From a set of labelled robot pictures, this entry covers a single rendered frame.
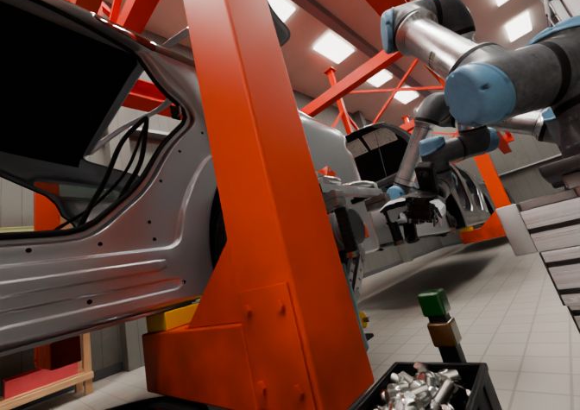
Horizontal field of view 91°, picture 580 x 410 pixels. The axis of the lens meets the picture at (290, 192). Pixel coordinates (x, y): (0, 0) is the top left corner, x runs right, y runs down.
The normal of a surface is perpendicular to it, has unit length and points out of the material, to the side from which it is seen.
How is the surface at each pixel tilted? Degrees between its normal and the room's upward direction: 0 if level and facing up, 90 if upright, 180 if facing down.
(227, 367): 90
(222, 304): 90
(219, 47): 90
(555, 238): 90
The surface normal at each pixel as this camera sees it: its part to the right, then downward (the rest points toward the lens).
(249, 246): -0.67, -0.04
